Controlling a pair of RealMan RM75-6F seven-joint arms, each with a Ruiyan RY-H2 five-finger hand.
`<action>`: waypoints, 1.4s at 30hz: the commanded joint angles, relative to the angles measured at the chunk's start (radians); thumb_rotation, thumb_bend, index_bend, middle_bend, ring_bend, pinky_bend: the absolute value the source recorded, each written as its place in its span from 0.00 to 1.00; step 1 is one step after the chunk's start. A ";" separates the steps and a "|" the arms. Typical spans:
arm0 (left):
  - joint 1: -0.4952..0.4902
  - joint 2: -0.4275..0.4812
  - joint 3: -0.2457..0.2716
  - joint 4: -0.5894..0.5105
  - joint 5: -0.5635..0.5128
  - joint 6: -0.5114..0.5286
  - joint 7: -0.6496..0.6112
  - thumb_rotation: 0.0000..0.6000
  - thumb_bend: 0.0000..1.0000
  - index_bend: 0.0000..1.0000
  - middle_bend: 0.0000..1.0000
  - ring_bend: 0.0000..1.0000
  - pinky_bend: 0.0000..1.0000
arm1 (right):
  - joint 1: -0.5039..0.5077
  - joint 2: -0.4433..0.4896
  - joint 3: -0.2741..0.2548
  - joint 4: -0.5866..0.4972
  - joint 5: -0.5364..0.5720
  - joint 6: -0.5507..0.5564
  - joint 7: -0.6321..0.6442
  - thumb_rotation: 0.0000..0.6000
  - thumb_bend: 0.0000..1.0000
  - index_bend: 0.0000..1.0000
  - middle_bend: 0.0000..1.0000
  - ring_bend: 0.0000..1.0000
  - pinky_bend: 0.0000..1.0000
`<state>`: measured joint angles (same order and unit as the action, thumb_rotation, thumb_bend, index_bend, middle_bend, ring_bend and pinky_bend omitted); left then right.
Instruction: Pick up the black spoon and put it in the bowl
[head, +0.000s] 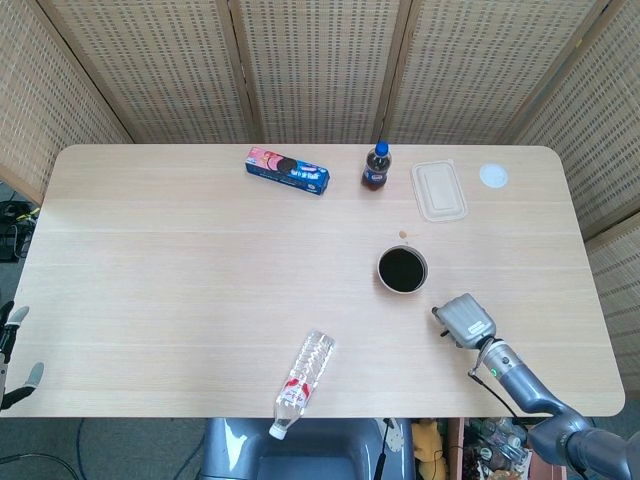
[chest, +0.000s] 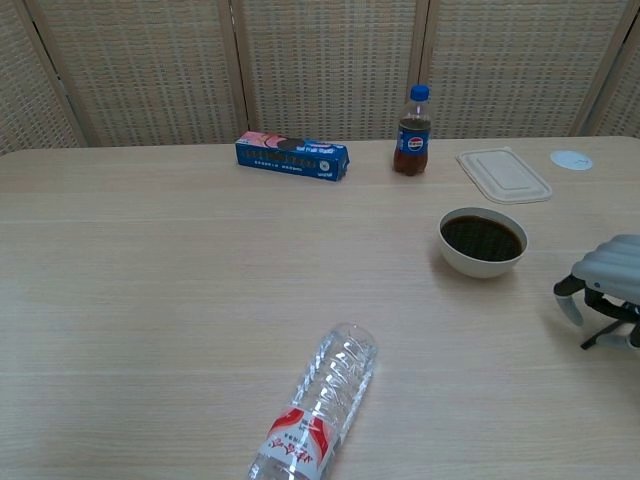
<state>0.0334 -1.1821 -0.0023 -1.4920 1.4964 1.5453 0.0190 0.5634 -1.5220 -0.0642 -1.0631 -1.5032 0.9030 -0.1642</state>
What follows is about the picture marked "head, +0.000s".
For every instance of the brown cabinet with clutter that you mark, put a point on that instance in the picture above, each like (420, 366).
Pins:
(500, 450)

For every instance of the blue cookie box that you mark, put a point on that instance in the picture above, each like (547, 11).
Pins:
(287, 171)

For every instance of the yellow plush toy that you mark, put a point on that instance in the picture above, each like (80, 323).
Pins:
(430, 445)

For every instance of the white bowl dark liquid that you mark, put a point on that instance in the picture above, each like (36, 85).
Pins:
(402, 270)

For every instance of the small Pepsi cola bottle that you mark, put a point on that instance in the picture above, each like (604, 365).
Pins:
(376, 172)

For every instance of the woven wooden folding screen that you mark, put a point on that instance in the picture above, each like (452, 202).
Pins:
(320, 70)

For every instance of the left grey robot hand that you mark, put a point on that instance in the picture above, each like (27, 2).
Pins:
(6, 350)

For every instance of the black equipment on floor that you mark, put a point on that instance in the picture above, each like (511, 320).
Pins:
(10, 235)

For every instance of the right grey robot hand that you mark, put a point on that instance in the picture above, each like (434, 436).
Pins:
(465, 320)

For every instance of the white round table grommet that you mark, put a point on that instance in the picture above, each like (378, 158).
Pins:
(494, 176)

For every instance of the beige rectangular container lid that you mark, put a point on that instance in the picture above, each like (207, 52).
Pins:
(440, 190)

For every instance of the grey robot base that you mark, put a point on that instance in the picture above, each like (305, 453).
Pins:
(320, 455)

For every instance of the clear plastic water bottle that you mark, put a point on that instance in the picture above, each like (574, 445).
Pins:
(305, 372)

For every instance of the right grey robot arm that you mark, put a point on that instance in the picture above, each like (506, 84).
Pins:
(525, 390)

